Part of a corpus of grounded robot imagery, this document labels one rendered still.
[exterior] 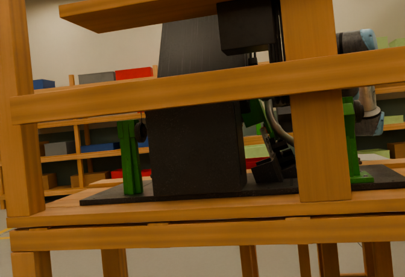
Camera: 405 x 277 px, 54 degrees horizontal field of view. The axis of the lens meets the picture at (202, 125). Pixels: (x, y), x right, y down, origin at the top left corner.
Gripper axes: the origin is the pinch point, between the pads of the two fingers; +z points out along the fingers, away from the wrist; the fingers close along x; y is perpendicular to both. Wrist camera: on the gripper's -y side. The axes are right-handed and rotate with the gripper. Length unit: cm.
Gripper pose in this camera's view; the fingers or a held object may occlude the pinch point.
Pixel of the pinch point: (267, 103)
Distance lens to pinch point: 151.5
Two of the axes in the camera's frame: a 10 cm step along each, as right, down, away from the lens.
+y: -0.8, -6.9, 7.2
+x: -4.1, -6.4, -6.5
